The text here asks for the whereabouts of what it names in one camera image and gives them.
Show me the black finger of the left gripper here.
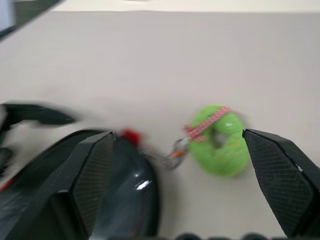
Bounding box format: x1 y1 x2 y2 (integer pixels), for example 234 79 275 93
3 101 79 131

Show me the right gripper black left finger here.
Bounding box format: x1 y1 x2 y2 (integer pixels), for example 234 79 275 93
3 130 116 240

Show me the green ring charm keychain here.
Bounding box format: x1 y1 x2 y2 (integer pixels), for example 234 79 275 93
164 104 250 179

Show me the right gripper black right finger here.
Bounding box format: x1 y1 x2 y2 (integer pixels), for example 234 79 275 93
241 128 320 240

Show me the black zippered paddle case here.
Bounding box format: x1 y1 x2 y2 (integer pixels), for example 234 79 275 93
0 128 161 240

